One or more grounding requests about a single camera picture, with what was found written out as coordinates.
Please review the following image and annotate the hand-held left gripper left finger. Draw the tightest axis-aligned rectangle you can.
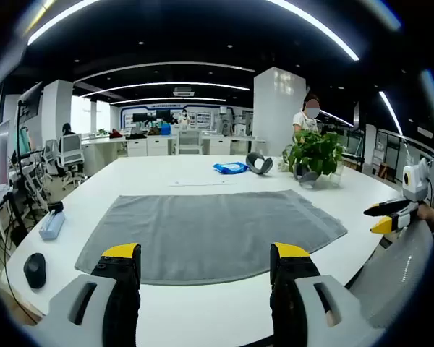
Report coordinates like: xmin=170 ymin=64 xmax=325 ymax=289
xmin=25 ymin=242 xmax=142 ymax=347

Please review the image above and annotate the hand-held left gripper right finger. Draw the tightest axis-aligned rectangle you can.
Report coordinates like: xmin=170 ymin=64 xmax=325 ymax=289
xmin=269 ymin=241 xmax=387 ymax=347

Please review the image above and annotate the grey towel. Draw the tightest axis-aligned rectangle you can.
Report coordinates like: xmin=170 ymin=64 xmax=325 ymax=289
xmin=74 ymin=189 xmax=349 ymax=286

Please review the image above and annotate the grey mesh office chair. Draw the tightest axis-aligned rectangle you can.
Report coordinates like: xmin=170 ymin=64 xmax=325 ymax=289
xmin=349 ymin=220 xmax=434 ymax=328

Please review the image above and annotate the glass vase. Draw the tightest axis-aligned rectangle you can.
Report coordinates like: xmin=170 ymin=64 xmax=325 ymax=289
xmin=320 ymin=163 xmax=344 ymax=187

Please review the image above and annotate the black computer mouse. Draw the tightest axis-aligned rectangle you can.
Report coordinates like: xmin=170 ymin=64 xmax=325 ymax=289
xmin=23 ymin=252 xmax=47 ymax=289

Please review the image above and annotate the grey curved headrest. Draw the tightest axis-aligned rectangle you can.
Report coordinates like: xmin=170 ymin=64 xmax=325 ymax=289
xmin=292 ymin=164 xmax=321 ymax=189

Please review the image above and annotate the light blue case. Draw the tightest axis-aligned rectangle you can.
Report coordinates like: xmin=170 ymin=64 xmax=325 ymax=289
xmin=38 ymin=210 xmax=66 ymax=240

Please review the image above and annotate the green potted plant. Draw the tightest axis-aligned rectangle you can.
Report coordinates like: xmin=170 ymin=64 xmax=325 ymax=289
xmin=287 ymin=129 xmax=347 ymax=178

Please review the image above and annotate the white table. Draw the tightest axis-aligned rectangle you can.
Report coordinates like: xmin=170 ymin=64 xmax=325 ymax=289
xmin=5 ymin=155 xmax=420 ymax=347

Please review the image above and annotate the white flat strip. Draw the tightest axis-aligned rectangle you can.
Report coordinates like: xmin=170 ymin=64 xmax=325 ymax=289
xmin=169 ymin=179 xmax=237 ymax=187

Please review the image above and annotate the grey headband device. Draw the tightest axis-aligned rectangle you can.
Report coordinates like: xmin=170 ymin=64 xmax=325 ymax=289
xmin=245 ymin=151 xmax=274 ymax=175

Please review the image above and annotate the blue wipes packet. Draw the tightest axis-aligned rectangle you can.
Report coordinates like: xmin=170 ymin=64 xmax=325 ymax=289
xmin=213 ymin=161 xmax=250 ymax=175

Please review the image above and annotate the white office chair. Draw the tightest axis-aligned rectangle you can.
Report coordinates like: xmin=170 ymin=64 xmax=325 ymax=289
xmin=59 ymin=134 xmax=88 ymax=191

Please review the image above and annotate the black stand pole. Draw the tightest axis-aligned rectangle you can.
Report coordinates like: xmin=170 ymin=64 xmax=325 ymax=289
xmin=15 ymin=100 xmax=25 ymax=169

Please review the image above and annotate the black monitor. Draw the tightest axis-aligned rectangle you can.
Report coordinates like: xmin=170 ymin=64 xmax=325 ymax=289
xmin=17 ymin=82 xmax=44 ymax=122

